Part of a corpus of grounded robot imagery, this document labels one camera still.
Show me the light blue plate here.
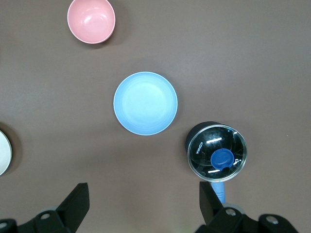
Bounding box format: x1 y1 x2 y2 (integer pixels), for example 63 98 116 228
113 71 179 136

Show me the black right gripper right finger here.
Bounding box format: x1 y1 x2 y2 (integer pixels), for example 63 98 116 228
196 181 300 233

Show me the glass lid with blue knob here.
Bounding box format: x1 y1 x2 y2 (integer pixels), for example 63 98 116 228
187 124 248 183

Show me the beige bowl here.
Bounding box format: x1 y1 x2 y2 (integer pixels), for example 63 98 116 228
0 130 12 176

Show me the pink bowl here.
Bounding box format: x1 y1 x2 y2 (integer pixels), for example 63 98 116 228
67 0 116 45

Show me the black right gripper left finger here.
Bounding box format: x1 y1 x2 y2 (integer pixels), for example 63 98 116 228
0 183 90 233

